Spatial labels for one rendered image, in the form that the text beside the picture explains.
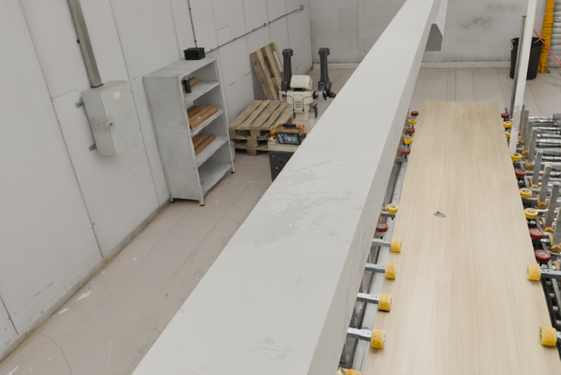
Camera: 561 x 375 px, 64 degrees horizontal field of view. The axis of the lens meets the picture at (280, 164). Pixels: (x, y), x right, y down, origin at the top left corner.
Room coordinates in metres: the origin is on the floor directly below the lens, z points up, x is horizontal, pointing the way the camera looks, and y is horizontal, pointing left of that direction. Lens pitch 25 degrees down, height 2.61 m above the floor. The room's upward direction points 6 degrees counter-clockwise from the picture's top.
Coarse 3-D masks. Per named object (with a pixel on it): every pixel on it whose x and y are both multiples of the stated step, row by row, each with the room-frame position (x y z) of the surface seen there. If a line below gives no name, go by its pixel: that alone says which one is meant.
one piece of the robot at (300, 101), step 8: (288, 96) 4.69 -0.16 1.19; (296, 96) 4.65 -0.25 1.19; (304, 96) 4.62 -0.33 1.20; (312, 96) 4.66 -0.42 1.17; (296, 104) 4.65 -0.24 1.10; (304, 104) 4.61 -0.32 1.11; (296, 112) 4.64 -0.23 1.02; (304, 112) 4.60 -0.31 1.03; (296, 120) 4.71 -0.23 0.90; (304, 120) 4.67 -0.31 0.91; (312, 120) 4.70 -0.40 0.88; (312, 128) 4.68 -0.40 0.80
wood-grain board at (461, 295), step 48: (432, 144) 3.70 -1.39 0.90; (480, 144) 3.60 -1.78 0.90; (432, 192) 2.87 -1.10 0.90; (480, 192) 2.80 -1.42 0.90; (432, 240) 2.29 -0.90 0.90; (480, 240) 2.25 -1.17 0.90; (528, 240) 2.20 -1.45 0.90; (384, 288) 1.91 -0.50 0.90; (432, 288) 1.87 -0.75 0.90; (480, 288) 1.83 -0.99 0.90; (528, 288) 1.80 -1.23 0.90; (432, 336) 1.55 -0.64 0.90; (480, 336) 1.52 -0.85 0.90; (528, 336) 1.49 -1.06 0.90
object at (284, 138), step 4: (276, 132) 4.30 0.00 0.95; (280, 132) 4.29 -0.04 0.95; (284, 132) 4.27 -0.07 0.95; (288, 132) 4.26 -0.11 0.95; (292, 132) 4.24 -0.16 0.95; (296, 132) 4.23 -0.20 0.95; (276, 136) 4.32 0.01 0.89; (280, 136) 4.30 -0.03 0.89; (284, 136) 4.29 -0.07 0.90; (288, 136) 4.27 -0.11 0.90; (292, 136) 4.25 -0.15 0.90; (296, 136) 4.23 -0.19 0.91; (300, 136) 4.26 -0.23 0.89; (304, 136) 4.26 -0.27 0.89; (280, 140) 4.33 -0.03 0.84; (284, 140) 4.32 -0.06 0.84; (288, 140) 4.30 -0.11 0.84; (292, 140) 4.28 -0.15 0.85; (296, 140) 4.26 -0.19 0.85; (300, 140) 4.24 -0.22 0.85; (296, 144) 4.29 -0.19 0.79; (300, 144) 4.27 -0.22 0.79
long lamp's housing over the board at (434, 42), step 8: (440, 0) 1.82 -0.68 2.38; (440, 8) 1.63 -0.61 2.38; (440, 16) 1.51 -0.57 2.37; (432, 24) 1.33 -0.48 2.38; (440, 24) 1.40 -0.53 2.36; (432, 32) 1.33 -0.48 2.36; (440, 32) 1.32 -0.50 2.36; (432, 40) 1.33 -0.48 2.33; (440, 40) 1.32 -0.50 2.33; (432, 48) 1.33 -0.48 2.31; (440, 48) 1.32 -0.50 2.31
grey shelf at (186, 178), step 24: (168, 72) 4.84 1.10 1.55; (192, 72) 5.56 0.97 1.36; (216, 72) 5.44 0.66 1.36; (168, 96) 4.66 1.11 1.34; (192, 96) 4.85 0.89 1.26; (216, 96) 5.46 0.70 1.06; (168, 120) 4.69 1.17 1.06; (216, 120) 5.48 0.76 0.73; (168, 144) 4.71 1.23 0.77; (192, 144) 4.62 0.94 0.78; (216, 144) 5.19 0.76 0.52; (168, 168) 4.74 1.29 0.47; (192, 168) 4.62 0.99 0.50; (216, 168) 5.33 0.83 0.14; (192, 192) 4.64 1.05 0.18
